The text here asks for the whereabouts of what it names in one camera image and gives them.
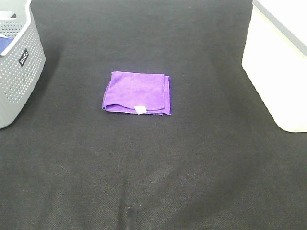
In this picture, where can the white plastic storage box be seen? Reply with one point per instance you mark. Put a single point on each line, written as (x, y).
(275, 60)

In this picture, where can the grey perforated plastic basket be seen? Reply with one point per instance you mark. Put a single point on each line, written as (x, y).
(21, 67)

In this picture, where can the blue cloth in basket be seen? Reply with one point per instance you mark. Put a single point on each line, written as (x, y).
(5, 45)

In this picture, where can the black fabric table mat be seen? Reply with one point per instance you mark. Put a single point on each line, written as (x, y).
(218, 162)

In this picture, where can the purple folded towel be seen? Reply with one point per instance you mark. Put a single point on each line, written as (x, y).
(138, 93)

